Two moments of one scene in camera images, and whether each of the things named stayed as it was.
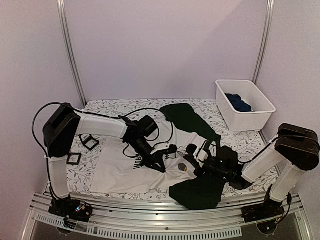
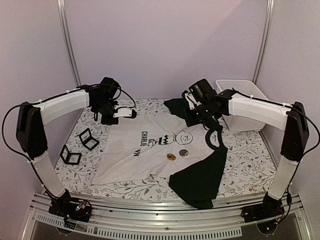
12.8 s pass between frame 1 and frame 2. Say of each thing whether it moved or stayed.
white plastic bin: stayed
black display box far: stayed
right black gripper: moved
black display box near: stayed
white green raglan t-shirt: moved
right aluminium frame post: stayed
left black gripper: moved
